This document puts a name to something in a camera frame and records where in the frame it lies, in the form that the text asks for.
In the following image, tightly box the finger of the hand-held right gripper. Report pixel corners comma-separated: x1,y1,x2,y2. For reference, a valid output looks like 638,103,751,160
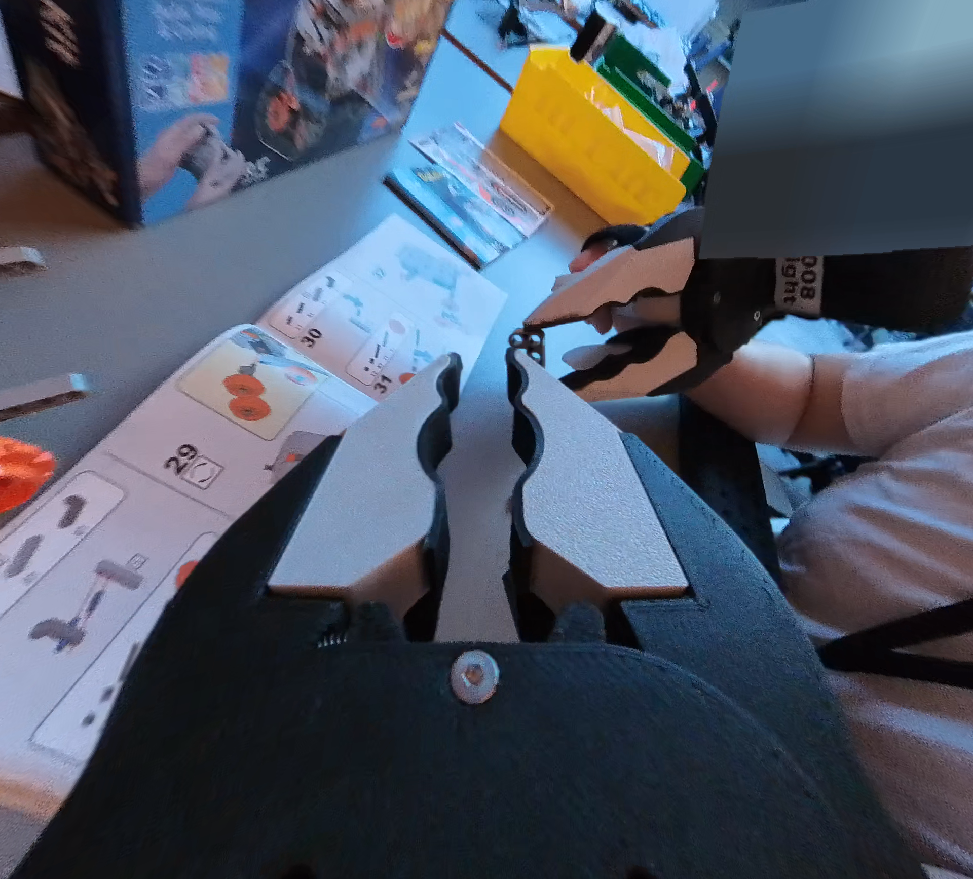
560,326,714,400
522,237,699,330

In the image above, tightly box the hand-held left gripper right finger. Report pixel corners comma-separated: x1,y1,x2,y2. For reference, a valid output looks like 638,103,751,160
502,346,691,643

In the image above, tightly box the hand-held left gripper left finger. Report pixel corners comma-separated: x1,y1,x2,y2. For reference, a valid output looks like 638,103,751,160
268,352,465,643

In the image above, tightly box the person's right forearm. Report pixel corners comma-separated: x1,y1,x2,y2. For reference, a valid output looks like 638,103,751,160
684,341,818,450

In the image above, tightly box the grey desk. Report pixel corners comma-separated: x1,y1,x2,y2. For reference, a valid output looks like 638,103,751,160
0,0,712,879

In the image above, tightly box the person's right hand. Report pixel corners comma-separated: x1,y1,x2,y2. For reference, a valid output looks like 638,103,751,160
566,244,635,336

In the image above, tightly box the black dimpled panel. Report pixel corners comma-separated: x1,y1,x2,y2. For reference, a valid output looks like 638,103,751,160
679,393,788,580

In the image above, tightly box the yellow sheet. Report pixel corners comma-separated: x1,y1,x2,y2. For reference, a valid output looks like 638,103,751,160
499,45,689,227

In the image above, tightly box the white printed leaflet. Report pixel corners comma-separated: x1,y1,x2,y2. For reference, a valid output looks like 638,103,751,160
409,121,553,239

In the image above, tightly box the dark cover booklet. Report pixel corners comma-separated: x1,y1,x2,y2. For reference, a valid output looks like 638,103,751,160
382,163,527,270

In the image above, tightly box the green storage bin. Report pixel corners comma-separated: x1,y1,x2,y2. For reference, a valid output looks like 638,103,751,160
593,31,709,195

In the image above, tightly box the open instruction booklet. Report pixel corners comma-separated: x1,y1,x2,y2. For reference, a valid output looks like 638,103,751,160
0,212,509,770

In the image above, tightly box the person's white shirt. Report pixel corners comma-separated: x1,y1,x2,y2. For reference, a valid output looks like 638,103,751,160
775,328,973,879

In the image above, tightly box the orange toy wheel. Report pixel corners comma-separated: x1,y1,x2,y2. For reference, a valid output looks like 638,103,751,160
0,436,56,515

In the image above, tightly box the blue toy kit box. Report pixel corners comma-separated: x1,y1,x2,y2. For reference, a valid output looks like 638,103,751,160
0,0,488,226

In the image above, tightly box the black strap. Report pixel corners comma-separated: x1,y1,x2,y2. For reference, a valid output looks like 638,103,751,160
817,599,973,690

